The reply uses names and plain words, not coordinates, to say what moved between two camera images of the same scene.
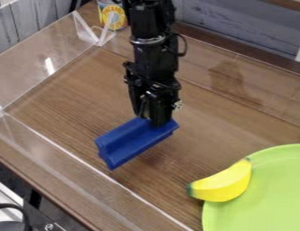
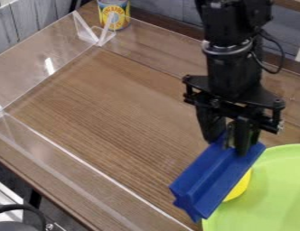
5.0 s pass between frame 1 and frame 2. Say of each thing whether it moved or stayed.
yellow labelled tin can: stayed
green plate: stayed
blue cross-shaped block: moved
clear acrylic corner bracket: stayed
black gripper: moved
